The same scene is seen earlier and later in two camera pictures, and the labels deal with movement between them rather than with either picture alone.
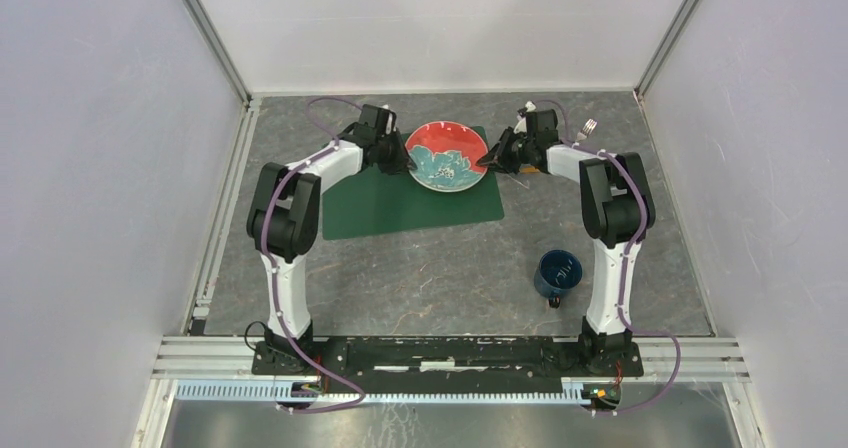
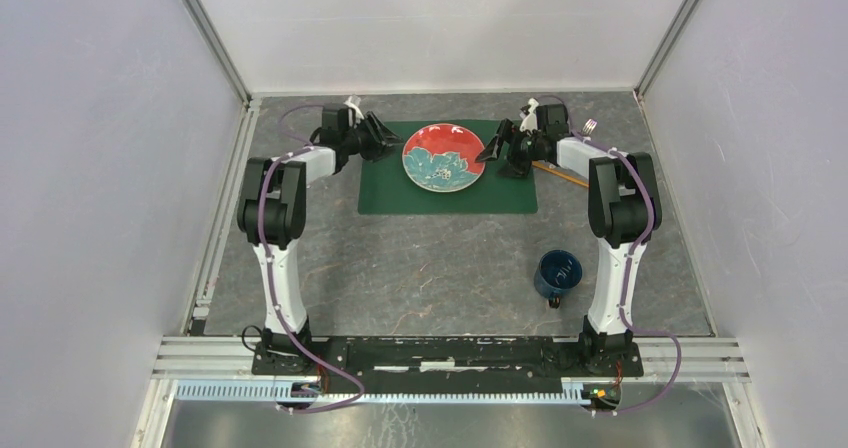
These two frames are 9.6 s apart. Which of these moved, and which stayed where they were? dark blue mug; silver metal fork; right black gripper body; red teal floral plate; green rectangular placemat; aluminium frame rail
Moved: green rectangular placemat
Stayed: right black gripper body; silver metal fork; red teal floral plate; dark blue mug; aluminium frame rail
